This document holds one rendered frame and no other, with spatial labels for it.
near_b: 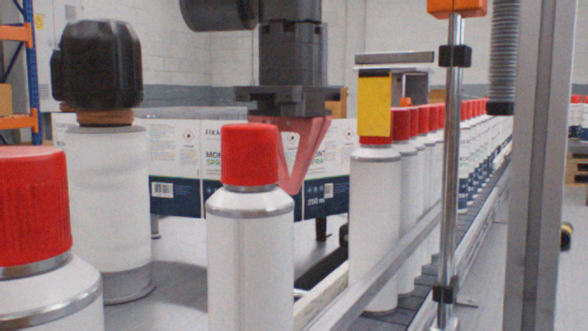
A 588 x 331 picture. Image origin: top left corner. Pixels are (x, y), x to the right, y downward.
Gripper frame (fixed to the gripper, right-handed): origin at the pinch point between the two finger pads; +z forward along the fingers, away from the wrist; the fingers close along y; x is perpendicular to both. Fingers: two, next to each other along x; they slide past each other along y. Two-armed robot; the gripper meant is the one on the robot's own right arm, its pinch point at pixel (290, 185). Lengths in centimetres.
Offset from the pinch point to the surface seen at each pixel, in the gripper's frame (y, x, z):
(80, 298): 32.2, 8.2, -1.9
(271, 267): 18.8, 7.9, 1.2
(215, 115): -167, -119, 0
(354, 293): 9.5, 9.7, 5.6
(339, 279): -5.4, 3.0, 10.4
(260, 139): 18.6, 7.1, -5.9
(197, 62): -669, -487, -64
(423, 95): -55, 1, -9
